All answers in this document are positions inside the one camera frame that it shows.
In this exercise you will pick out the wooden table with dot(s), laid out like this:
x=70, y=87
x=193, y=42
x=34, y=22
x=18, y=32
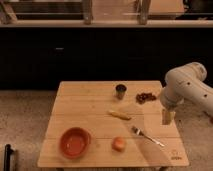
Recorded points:
x=86, y=104

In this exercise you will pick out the metal cup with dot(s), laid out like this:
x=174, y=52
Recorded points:
x=120, y=91

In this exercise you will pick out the dark red grapes bunch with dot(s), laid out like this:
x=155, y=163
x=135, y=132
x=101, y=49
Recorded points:
x=144, y=97

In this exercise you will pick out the yellow banana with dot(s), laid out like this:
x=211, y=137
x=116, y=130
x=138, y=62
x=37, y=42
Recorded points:
x=119, y=115

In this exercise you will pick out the black object at floor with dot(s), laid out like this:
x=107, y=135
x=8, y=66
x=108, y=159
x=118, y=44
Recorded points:
x=8, y=151

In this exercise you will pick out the orange bowl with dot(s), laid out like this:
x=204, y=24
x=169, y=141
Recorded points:
x=74, y=142

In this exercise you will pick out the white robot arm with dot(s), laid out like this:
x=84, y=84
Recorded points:
x=185, y=82

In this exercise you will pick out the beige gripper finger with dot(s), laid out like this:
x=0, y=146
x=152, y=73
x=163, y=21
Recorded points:
x=167, y=116

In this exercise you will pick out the silver fork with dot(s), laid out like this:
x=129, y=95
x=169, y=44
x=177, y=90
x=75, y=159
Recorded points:
x=139, y=132

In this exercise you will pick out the wooden chair legs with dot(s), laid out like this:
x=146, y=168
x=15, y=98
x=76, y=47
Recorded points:
x=142, y=8

